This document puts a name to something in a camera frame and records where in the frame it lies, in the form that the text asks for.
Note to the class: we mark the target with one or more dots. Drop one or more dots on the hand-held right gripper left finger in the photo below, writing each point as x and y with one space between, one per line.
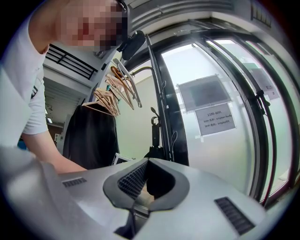
70 206

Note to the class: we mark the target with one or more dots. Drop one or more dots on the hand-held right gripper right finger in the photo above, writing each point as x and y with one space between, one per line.
199 211

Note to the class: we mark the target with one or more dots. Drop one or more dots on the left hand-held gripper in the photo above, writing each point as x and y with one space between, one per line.
120 159

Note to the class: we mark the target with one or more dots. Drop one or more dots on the black stand pole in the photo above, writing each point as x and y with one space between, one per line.
160 105

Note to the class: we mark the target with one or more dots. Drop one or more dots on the person's left forearm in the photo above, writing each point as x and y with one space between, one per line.
51 152

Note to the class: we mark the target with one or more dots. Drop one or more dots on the black garment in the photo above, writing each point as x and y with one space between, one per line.
91 140

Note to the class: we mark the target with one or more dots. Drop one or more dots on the row of wooden hangers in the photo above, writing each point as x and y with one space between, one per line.
107 98

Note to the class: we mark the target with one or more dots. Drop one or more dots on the white plastic hanger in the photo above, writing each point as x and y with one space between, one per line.
131 84

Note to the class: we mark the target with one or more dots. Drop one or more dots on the white paper sign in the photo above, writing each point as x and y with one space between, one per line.
215 119

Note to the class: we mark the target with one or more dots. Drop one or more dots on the dark printed sheet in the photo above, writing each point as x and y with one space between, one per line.
204 92

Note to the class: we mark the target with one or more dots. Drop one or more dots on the black balcony railing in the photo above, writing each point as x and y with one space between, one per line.
70 62

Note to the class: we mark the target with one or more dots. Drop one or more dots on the person's white shirt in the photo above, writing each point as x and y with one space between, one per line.
16 82

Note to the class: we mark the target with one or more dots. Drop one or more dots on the person's head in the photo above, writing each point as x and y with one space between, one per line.
89 23

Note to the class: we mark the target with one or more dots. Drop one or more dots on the grey printed sheet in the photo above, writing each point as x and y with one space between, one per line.
264 82

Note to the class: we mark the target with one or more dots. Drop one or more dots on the curved clothes rail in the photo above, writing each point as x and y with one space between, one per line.
145 68

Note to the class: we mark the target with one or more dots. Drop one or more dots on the black head-worn camera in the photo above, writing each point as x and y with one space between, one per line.
133 44

